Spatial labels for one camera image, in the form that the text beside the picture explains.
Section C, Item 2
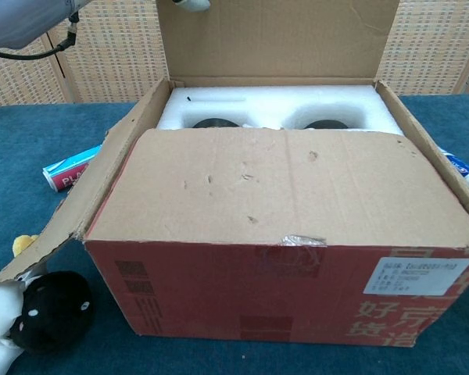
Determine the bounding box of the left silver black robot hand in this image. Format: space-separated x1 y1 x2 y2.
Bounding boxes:
171 0 211 12

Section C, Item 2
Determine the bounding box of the red cardboard shipping box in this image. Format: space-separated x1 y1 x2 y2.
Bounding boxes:
0 0 469 348

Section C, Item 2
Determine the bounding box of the blue red plastic wrap box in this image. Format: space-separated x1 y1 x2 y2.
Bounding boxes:
41 144 103 193

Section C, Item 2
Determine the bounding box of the woven wooden folding screen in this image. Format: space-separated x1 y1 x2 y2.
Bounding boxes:
0 0 469 107

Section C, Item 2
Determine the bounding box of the white foam packing insert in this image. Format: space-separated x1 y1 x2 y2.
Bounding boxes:
158 86 400 136

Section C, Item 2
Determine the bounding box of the black round packed item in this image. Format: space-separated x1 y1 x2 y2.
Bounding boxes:
304 119 351 130
192 118 239 130

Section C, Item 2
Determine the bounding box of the blue table carpet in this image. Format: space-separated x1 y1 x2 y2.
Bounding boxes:
0 92 469 375

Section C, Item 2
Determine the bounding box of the white blue toothpaste tube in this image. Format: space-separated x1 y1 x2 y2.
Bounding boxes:
439 146 469 199

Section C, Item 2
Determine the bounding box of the black white plush doll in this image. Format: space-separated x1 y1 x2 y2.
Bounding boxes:
0 234 95 375

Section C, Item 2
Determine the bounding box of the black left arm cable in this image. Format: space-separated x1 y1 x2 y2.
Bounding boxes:
0 10 81 61

